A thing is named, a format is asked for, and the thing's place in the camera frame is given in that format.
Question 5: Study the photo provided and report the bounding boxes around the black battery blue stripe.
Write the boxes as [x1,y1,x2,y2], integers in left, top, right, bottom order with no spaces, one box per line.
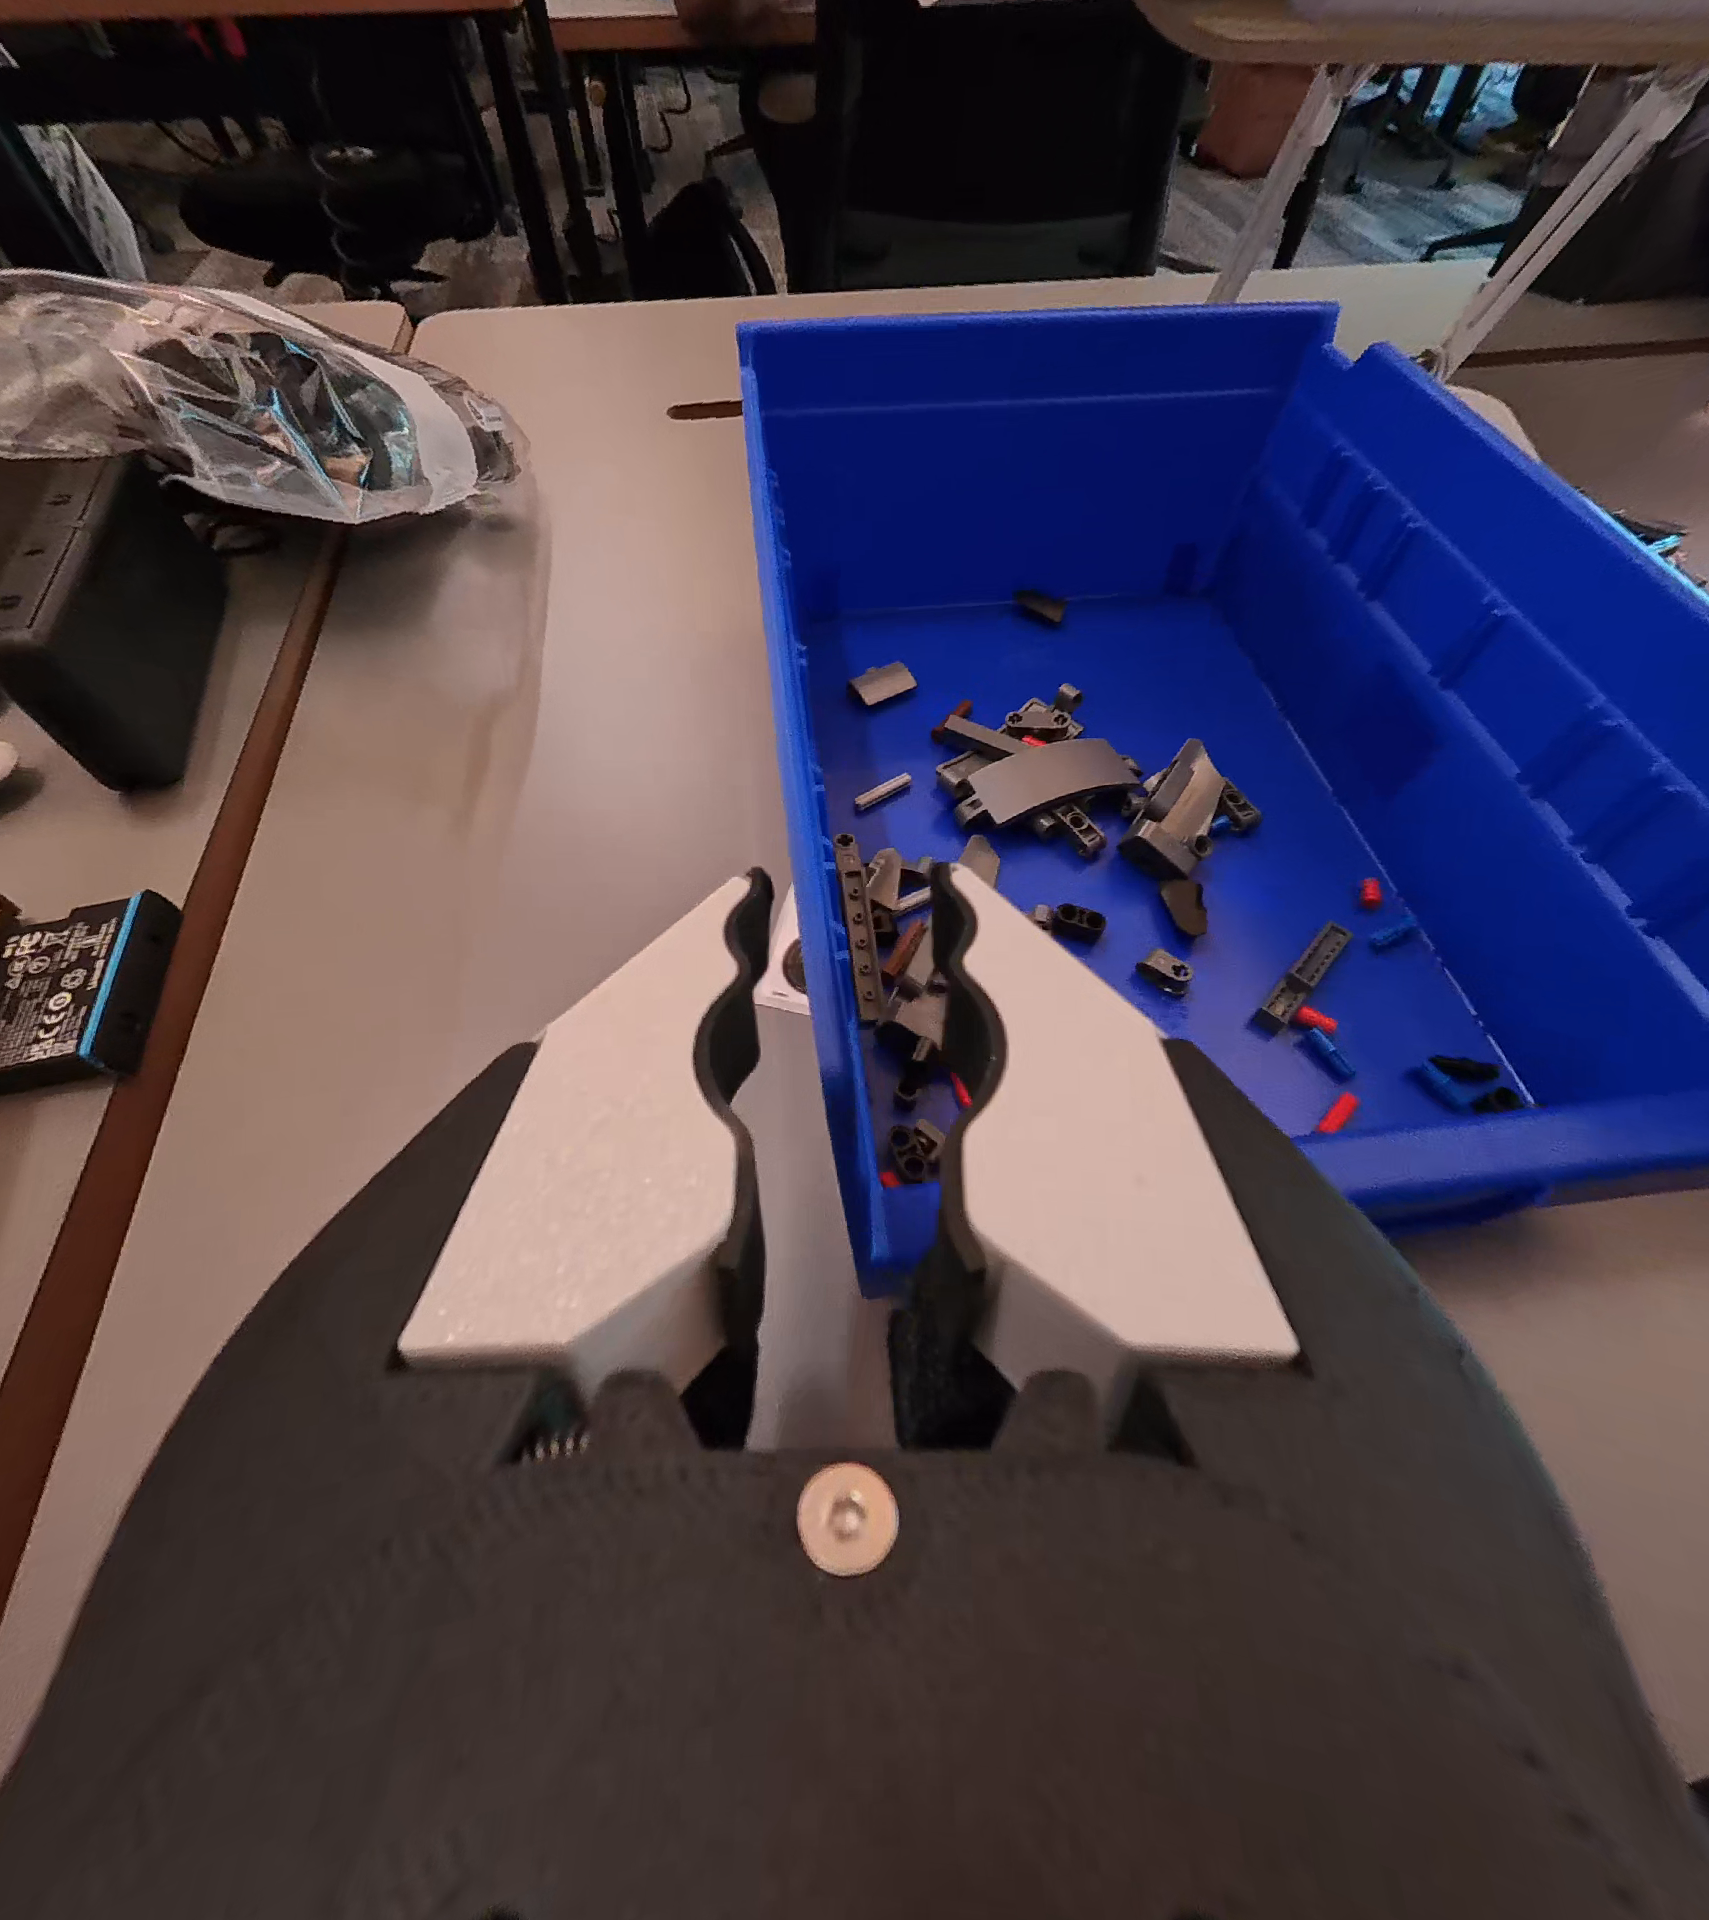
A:
[0,888,185,1097]

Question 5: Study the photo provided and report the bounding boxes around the white table legs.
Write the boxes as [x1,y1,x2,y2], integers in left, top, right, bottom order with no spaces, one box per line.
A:
[1213,58,1709,377]

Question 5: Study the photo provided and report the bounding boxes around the pile of lego pieces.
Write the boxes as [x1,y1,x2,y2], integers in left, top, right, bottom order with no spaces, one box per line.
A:
[835,587,1530,1190]

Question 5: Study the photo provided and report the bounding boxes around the black plastic box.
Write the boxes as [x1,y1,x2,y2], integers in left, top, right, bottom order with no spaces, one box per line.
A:
[0,454,231,794]

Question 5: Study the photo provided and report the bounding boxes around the black backpack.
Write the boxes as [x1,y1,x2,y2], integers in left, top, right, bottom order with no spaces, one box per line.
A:
[640,175,779,301]

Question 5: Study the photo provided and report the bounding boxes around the black mesh chair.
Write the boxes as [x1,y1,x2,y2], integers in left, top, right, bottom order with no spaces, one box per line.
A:
[779,0,1203,293]

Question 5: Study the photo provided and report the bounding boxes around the blue plastic bin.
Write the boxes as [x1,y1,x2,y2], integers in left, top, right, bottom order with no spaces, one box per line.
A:
[737,304,1709,1297]

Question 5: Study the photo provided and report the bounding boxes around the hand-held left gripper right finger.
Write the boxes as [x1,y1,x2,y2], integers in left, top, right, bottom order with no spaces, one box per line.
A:
[932,860,1299,1421]

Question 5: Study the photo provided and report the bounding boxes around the clear plastic bag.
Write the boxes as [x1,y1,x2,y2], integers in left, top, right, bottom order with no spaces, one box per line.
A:
[0,273,524,525]

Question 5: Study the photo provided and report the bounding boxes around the black office chair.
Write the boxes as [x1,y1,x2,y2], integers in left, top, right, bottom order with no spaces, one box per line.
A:
[177,139,498,290]

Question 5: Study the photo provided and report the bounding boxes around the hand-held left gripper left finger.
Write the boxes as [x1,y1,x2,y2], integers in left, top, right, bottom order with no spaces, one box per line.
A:
[397,867,777,1392]

